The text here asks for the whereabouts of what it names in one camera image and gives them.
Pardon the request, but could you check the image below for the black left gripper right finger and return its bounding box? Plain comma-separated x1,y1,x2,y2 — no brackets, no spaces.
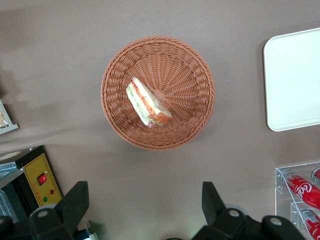
192,181,262,240

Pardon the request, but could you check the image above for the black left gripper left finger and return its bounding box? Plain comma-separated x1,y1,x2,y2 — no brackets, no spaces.
28,181,90,240

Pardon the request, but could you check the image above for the triangle sandwich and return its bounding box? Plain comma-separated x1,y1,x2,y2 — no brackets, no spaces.
125,76,174,128

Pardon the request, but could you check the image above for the grey snack tray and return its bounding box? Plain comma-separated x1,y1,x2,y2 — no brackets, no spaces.
0,99,20,136

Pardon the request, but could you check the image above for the round brown wicker basket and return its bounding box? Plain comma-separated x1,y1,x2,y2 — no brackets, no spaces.
100,35,216,151

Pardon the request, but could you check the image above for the cream rectangular tray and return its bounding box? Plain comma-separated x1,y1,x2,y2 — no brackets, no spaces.
262,27,320,132

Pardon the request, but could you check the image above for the black food warmer yellow panel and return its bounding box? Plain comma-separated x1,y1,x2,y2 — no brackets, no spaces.
0,144,63,223

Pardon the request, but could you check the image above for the clear acrylic bottle rack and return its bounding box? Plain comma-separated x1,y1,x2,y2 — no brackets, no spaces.
274,161,320,240

